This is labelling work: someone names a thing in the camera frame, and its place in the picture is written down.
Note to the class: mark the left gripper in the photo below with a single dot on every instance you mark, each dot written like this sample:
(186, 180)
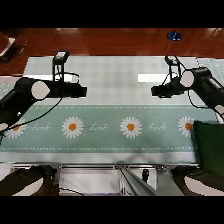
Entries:
(75, 91)

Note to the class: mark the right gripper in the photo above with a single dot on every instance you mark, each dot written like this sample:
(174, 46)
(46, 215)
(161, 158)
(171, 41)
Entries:
(165, 90)

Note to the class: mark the silver frame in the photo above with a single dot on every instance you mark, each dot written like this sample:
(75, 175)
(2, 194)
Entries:
(136, 185)

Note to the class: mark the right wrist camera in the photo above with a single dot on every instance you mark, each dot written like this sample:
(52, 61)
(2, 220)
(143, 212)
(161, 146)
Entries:
(172, 65)

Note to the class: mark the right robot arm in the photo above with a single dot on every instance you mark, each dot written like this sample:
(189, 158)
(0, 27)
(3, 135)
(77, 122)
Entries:
(206, 83)

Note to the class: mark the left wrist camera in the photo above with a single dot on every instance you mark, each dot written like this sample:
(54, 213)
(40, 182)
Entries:
(60, 61)

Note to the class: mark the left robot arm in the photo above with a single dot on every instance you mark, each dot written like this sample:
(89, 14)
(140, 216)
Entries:
(20, 96)

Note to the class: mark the blue round disc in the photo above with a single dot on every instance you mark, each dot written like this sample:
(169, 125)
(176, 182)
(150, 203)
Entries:
(174, 35)

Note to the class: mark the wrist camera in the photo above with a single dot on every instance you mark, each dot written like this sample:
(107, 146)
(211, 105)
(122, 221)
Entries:
(172, 65)
(60, 61)

